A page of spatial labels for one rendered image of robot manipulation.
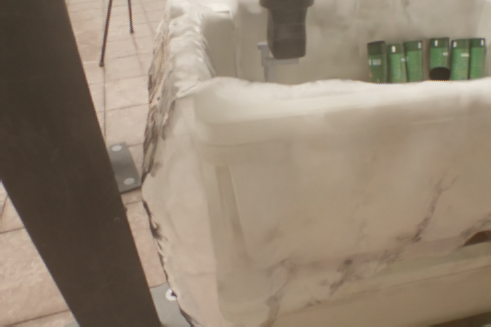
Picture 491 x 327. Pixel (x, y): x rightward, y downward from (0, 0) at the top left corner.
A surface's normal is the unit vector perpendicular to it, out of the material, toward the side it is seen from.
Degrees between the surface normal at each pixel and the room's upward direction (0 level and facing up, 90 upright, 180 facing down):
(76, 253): 90
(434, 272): 90
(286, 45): 90
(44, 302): 0
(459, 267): 90
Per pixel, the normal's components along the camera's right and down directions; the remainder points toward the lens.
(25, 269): -0.04, -0.82
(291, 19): 0.12, 0.71
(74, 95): 0.45, 0.49
